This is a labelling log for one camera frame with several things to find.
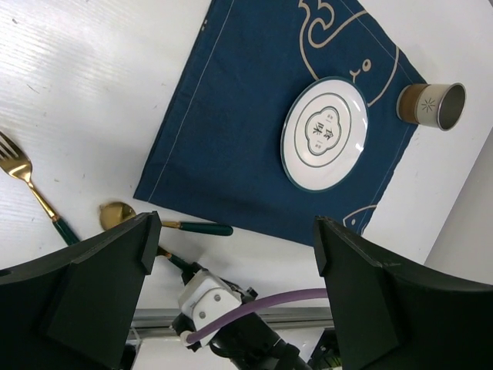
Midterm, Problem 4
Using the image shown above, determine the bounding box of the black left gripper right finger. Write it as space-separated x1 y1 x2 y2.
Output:
314 217 492 369

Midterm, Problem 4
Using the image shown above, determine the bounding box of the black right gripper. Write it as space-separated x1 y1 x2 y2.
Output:
210 314 310 370

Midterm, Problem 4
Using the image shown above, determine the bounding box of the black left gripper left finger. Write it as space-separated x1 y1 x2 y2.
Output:
1 212 161 369

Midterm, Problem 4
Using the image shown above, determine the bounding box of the gold spoon black handle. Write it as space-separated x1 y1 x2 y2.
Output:
99 201 233 237

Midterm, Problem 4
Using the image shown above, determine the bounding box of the gold fork black handle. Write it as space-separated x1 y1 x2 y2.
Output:
1 133 80 245

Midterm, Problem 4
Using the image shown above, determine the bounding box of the white round dinner plate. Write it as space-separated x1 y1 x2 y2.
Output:
280 77 369 193

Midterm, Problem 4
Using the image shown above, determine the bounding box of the gold knife black handle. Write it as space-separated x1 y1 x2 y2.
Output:
156 246 201 279

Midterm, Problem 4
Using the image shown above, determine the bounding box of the aluminium frame rail front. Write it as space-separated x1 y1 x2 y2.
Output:
129 306 336 340

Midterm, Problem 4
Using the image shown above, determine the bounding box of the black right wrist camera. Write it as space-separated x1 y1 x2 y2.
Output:
171 263 258 351

